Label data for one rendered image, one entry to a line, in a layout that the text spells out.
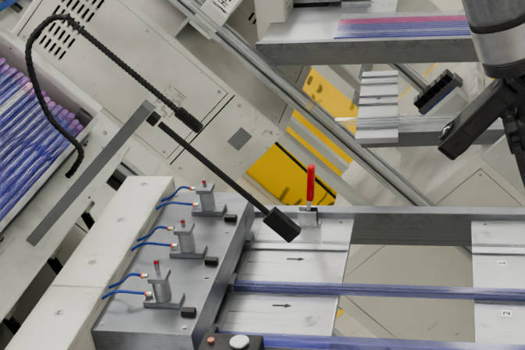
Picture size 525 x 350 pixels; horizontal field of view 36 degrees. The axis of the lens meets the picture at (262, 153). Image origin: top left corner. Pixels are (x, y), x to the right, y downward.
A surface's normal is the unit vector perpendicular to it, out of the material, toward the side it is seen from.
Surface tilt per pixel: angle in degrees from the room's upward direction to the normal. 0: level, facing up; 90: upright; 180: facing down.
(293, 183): 90
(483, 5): 78
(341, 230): 43
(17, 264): 90
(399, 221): 90
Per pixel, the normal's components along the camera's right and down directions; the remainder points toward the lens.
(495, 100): -0.25, 0.44
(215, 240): -0.12, -0.88
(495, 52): -0.61, 0.53
